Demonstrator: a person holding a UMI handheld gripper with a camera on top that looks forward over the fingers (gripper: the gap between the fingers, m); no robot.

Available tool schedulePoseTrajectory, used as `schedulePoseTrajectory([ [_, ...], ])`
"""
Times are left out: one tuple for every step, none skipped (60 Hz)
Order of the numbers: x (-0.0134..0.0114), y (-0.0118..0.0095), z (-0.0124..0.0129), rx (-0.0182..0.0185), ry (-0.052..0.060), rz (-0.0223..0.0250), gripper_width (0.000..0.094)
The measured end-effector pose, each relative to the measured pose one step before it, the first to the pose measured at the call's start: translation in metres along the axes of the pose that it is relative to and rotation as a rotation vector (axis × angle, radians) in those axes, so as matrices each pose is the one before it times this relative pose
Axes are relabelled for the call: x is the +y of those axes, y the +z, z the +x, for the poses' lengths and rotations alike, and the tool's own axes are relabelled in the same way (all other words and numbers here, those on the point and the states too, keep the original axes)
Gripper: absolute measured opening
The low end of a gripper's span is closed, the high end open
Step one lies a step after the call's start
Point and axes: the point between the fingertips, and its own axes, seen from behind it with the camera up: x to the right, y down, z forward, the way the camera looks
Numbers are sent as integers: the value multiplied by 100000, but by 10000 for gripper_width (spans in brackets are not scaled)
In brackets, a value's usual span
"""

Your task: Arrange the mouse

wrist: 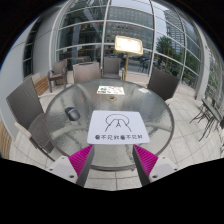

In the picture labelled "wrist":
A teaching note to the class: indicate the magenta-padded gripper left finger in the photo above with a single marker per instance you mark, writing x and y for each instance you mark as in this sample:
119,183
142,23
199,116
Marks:
78,161

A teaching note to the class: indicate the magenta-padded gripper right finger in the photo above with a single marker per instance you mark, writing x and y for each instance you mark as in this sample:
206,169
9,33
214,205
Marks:
146,161

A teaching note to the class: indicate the black computer mouse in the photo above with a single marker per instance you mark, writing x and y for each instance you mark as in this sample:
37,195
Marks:
72,114

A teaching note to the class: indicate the white printed mouse pad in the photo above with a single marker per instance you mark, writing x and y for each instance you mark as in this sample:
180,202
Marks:
118,128

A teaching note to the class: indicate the wooden slatted bench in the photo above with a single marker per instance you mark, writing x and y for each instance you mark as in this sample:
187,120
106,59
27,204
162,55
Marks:
4,141
41,86

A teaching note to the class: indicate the colourful laminated menu sheet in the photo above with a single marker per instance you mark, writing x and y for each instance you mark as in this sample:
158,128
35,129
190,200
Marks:
110,90

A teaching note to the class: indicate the grey wicker chair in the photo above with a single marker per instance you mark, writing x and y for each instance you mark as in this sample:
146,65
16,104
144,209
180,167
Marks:
25,101
59,70
163,83
86,71
112,66

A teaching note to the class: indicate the black metal folding table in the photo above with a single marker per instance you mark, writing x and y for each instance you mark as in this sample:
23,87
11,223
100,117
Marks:
211,110

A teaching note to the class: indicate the gold-framed menu sign stand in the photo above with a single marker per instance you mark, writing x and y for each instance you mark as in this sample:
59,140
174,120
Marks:
128,45

